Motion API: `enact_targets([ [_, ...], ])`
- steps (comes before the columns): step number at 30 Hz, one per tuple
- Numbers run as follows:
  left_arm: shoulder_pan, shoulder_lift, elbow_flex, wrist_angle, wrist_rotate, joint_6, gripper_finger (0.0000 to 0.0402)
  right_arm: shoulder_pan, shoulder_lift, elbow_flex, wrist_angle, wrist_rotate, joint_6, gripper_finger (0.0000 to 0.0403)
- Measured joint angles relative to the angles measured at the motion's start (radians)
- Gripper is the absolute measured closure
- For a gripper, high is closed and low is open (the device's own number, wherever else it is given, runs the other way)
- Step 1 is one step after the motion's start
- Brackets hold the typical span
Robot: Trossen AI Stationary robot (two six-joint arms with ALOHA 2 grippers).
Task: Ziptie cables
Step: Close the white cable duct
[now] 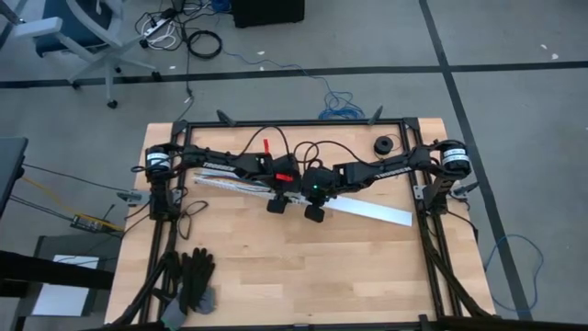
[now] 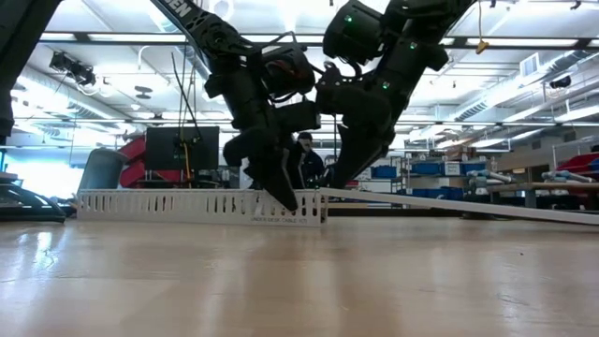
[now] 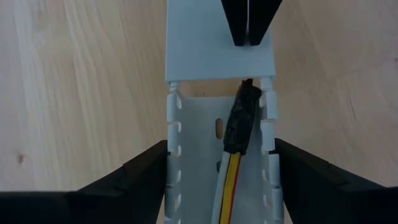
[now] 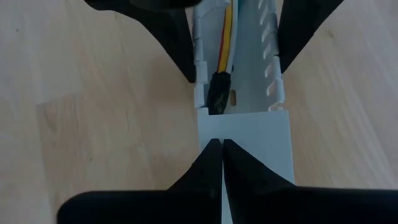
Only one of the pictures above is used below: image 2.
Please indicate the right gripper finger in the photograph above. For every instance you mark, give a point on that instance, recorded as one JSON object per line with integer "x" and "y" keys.
{"x": 358, "y": 159}

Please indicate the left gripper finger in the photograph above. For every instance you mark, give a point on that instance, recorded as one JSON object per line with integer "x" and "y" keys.
{"x": 281, "y": 182}
{"x": 296, "y": 166}

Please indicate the white duct cover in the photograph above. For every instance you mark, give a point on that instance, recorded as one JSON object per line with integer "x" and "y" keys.
{"x": 468, "y": 206}

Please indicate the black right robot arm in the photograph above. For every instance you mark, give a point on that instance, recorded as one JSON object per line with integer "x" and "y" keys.
{"x": 421, "y": 28}

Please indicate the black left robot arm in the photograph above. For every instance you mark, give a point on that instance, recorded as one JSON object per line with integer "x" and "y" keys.
{"x": 210, "y": 33}

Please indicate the person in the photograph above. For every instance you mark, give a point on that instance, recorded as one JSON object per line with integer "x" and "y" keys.
{"x": 311, "y": 161}

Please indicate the blue storage bin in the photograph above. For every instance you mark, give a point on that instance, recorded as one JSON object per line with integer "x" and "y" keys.
{"x": 384, "y": 171}
{"x": 430, "y": 168}

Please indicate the black monitor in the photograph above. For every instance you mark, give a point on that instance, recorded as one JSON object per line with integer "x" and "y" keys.
{"x": 182, "y": 147}

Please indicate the red bin shelf rack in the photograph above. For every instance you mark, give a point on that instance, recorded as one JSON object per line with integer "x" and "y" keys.
{"x": 133, "y": 161}

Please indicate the black overhead light bar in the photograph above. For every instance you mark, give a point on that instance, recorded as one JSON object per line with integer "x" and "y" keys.
{"x": 140, "y": 37}

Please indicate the grey waste bin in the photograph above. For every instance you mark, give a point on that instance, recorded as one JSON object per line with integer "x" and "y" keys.
{"x": 100, "y": 171}

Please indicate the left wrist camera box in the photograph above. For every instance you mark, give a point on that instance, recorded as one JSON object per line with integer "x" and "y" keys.
{"x": 287, "y": 70}

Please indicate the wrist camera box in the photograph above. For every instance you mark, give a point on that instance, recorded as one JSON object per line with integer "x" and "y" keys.
{"x": 353, "y": 30}
{"x": 287, "y": 70}

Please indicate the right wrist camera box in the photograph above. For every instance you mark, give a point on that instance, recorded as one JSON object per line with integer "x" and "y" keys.
{"x": 353, "y": 30}

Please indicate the black ceiling camera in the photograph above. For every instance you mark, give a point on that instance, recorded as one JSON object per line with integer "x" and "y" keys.
{"x": 72, "y": 69}

